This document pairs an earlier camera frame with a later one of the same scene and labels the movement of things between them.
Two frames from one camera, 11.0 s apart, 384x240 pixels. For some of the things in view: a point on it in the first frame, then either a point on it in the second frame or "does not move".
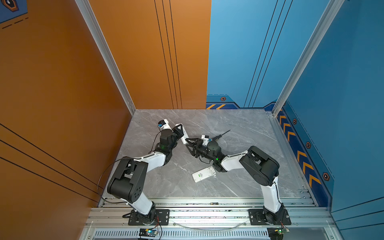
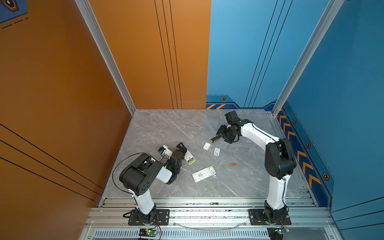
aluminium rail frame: [211, 219] does not move
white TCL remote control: [203, 174] does not move
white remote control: [185, 136] to [189, 157]
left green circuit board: [147, 232] does not move
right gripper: [195, 152] to [221, 131]
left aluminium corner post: [88, 16] does not move
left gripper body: [174, 139] to [181, 153]
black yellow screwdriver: [219, 136] does not move
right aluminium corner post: [330, 12] does not move
